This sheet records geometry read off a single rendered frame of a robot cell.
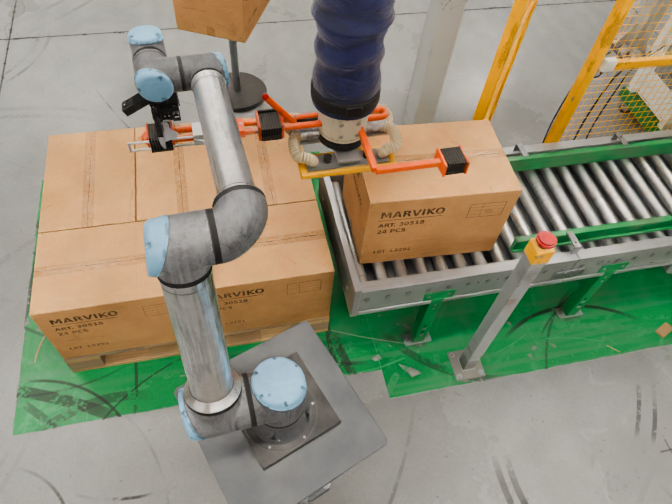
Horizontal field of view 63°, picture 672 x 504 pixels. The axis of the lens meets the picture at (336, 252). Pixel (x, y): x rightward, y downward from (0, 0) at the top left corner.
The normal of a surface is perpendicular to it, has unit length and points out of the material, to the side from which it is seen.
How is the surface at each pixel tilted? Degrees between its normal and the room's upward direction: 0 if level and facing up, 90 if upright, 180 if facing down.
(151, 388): 0
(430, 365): 0
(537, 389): 0
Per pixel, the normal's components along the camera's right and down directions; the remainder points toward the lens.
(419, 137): 0.07, -0.58
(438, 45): 0.21, 0.82
